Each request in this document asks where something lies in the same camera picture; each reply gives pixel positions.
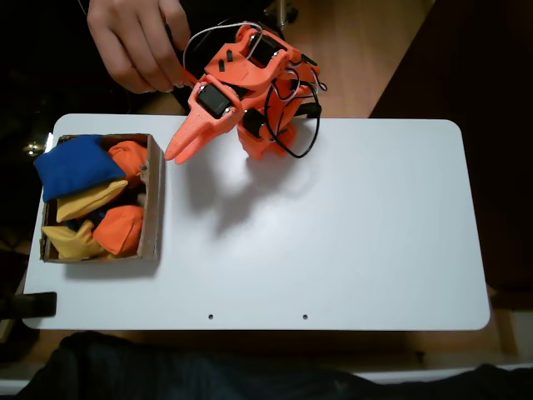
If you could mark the orange bean bag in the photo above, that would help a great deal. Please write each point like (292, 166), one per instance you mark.
(121, 229)
(131, 162)

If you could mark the large yellow bean bag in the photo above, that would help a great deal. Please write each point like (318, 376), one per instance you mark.
(87, 204)

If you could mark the orange camera mount with camera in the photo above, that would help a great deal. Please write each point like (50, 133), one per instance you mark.
(190, 79)

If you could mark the office chair base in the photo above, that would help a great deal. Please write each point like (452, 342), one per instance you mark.
(285, 12)

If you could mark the person's hand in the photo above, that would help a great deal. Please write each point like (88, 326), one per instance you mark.
(133, 41)

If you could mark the dark blue bean bag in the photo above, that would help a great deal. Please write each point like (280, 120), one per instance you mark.
(98, 215)

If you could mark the cardboard box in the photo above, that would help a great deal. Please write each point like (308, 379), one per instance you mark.
(152, 200)

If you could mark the dark navy fabric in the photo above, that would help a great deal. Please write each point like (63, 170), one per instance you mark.
(166, 375)

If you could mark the black table clamp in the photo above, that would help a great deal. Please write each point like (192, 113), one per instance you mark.
(37, 304)

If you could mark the small yellow bean bag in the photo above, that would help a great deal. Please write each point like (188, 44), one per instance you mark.
(71, 243)

